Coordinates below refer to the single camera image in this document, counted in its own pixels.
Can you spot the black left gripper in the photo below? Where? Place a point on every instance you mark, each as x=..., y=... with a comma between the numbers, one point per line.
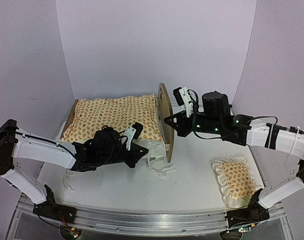
x=136, y=155

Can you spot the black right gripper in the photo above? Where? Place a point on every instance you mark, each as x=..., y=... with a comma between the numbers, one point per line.
x=181, y=128

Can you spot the wooden pet bed frame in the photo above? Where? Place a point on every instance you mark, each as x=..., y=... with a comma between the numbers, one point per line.
x=164, y=110

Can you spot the duck print ruffled cushion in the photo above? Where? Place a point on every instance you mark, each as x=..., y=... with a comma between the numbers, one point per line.
x=89, y=116

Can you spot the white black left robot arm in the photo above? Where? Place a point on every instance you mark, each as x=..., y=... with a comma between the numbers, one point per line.
x=15, y=144

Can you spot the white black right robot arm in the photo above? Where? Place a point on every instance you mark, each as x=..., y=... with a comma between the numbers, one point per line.
x=275, y=153

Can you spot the small duck print pillow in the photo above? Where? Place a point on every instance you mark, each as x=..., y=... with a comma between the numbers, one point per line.
x=236, y=180

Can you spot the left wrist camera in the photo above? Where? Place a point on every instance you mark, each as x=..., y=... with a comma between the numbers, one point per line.
x=132, y=133

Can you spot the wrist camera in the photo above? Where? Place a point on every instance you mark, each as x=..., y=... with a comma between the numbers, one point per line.
x=132, y=133
x=187, y=99

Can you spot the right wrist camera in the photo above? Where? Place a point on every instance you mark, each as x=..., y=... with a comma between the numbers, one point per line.
x=187, y=99

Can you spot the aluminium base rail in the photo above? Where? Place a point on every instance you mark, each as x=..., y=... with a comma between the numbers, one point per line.
x=29, y=222

